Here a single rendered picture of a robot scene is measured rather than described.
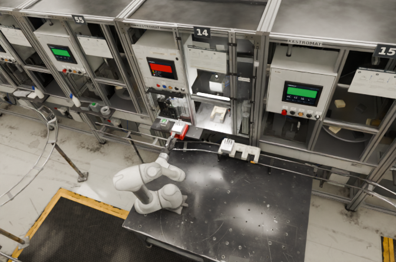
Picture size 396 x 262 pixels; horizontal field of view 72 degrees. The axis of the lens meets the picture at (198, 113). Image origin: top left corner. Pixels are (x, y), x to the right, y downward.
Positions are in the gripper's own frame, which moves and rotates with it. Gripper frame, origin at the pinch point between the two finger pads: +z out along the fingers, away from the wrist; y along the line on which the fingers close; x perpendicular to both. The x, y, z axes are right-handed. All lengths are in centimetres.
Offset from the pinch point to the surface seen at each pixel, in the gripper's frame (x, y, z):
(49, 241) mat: 125, -98, -110
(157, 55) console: 10, 77, 23
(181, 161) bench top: -4.9, -30.8, -6.5
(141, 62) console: 28, 68, 23
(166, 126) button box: 12.7, 0.4, 10.4
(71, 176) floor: 154, -99, -35
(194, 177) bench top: -24.0, -30.7, -19.3
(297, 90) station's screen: -100, 66, 20
